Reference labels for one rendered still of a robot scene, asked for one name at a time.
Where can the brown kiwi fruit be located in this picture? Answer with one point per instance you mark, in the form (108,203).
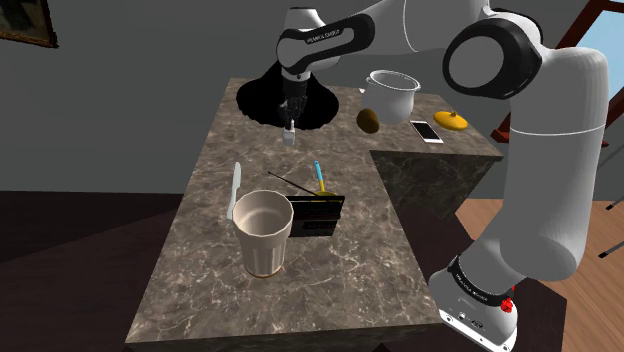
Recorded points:
(368,121)

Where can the framed wall picture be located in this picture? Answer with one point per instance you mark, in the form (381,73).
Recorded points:
(22,19)

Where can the white knife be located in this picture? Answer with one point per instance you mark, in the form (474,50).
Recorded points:
(234,192)

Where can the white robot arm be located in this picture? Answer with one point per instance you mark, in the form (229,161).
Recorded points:
(551,161)

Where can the white smartphone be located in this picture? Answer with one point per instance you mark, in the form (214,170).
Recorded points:
(427,131)

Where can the white cooking pot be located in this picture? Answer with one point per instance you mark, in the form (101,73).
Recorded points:
(395,100)

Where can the small white bottle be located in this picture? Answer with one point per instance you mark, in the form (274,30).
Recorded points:
(289,137)

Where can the beige ribbed cup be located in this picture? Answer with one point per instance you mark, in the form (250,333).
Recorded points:
(262,239)

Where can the yellow round lid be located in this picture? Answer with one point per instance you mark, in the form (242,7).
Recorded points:
(451,121)

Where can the dark robot stand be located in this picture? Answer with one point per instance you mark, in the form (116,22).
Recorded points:
(542,317)

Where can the blue and yellow spoon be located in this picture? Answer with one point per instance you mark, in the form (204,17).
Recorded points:
(319,178)

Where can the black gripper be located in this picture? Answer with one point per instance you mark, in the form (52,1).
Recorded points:
(295,91)

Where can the black radio with antenna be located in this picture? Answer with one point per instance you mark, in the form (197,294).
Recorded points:
(317,217)

